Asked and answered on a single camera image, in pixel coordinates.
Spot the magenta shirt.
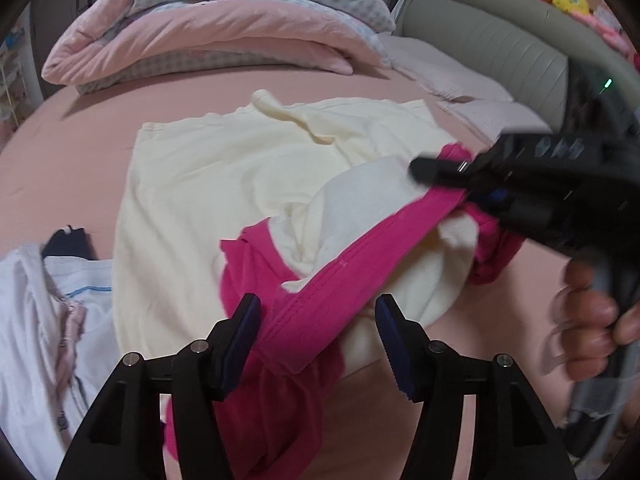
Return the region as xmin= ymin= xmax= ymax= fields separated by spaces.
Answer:
xmin=162 ymin=142 xmax=526 ymax=480

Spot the white shelf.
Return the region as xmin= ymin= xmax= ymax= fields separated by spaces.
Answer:
xmin=0 ymin=25 xmax=31 ymax=131

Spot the grey padded headboard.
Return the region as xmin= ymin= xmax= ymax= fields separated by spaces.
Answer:
xmin=392 ymin=0 xmax=640 ymax=133

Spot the cream shirt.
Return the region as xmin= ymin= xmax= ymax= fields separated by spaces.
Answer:
xmin=112 ymin=89 xmax=481 ymax=376

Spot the folded pink quilt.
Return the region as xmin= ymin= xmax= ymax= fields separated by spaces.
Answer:
xmin=41 ymin=0 xmax=398 ymax=96

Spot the bed with pink sheet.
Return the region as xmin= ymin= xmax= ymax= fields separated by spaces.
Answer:
xmin=0 ymin=60 xmax=626 ymax=480

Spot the white garment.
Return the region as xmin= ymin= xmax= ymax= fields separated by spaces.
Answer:
xmin=0 ymin=242 xmax=118 ymax=461

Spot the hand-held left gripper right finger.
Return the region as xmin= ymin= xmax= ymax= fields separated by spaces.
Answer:
xmin=375 ymin=294 xmax=576 ymax=480

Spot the person's right hand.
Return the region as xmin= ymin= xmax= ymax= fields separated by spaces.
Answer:
xmin=547 ymin=255 xmax=640 ymax=386

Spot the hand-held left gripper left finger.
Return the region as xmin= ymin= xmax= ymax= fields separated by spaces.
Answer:
xmin=56 ymin=292 xmax=262 ymax=480

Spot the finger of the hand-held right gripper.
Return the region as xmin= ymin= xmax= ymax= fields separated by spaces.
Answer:
xmin=410 ymin=152 xmax=496 ymax=190
xmin=462 ymin=187 xmax=521 ymax=219

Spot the pink plush toy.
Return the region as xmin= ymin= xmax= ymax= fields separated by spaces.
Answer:
xmin=582 ymin=5 xmax=633 ymax=56

